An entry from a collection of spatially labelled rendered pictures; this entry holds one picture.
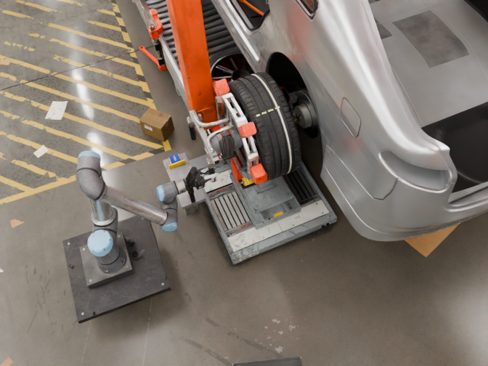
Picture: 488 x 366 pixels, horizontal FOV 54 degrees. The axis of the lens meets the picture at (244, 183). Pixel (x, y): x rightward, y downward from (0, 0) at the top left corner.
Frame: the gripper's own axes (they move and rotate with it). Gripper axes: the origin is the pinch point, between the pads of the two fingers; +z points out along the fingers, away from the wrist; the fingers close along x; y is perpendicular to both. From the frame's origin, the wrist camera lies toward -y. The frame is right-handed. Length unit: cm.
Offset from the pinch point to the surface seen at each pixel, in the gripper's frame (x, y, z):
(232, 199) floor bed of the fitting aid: -22, 77, 16
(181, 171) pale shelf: -36, 38, -15
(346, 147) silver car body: 44, -44, 58
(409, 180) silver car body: 81, -60, 65
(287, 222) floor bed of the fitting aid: 15, 75, 44
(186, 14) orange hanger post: -57, -68, 13
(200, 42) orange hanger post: -57, -47, 18
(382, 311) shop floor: 98, 82, 74
